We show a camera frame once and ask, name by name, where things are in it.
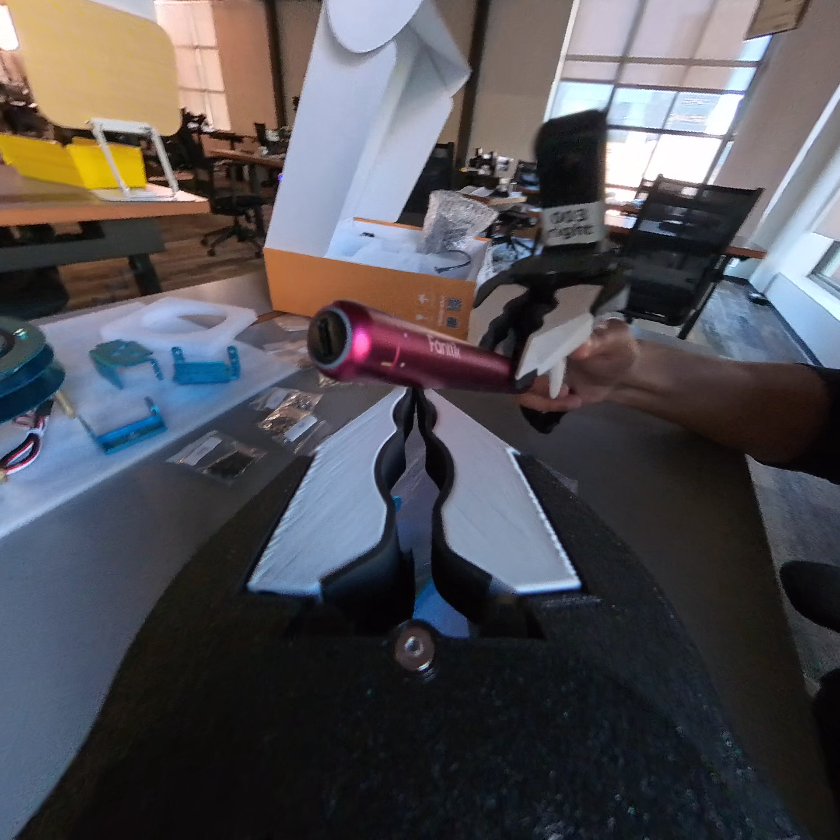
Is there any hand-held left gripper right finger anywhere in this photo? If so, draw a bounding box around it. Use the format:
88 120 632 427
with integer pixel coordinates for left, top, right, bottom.
417 388 584 608

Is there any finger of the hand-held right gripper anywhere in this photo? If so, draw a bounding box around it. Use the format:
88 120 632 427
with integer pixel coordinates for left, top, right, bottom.
476 287 559 370
514 285 606 400

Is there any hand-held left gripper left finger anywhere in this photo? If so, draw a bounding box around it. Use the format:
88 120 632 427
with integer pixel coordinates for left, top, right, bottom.
248 387 418 601

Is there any red screwdriver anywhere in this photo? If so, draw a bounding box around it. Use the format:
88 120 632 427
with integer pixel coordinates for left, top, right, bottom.
306 300 521 396

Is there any person's right forearm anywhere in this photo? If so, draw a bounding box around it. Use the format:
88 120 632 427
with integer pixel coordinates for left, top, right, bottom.
623 341 840 485

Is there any grey desk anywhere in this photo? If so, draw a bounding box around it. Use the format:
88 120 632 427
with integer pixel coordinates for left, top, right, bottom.
0 269 840 840

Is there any light desk with black legs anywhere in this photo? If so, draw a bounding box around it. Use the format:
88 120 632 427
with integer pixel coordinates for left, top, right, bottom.
0 164 211 298

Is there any person's right hand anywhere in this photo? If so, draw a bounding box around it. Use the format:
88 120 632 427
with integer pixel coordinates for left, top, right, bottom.
518 317 641 413

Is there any pile of small hardware bags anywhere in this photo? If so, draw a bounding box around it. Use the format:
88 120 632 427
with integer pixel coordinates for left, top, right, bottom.
166 314 337 488

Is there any bubble wrap bundle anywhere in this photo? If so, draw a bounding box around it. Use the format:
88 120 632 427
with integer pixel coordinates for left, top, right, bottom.
422 190 501 256

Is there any black mesh office chair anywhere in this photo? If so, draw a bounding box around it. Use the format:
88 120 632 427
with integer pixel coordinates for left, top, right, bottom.
620 174 766 340

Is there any orange cardboard box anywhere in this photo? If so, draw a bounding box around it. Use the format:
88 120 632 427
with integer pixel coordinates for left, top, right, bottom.
262 0 493 342

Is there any white foam sheet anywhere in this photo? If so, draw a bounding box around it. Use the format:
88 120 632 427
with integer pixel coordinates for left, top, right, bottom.
0 282 309 540

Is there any yellow box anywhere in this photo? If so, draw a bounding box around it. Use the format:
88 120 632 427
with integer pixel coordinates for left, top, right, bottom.
0 134 147 191

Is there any tan rounded board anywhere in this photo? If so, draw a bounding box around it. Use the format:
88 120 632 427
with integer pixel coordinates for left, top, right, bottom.
10 0 182 137

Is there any long blue metal bracket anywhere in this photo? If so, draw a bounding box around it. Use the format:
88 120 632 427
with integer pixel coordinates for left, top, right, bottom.
392 495 472 641

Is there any perforated blue U bracket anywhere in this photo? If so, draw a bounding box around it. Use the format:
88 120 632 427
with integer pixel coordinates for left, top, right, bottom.
171 345 241 385

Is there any shiny blue U bracket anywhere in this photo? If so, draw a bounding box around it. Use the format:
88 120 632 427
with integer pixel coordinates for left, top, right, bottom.
79 398 168 455

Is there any white foam ring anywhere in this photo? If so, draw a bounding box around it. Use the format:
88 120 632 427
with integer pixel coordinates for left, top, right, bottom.
100 297 258 343

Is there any blue bracket with flanges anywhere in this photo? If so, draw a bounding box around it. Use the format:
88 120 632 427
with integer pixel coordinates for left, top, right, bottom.
89 339 164 390

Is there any white wire stand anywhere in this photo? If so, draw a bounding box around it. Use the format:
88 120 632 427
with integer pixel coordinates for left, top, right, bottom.
87 118 182 200

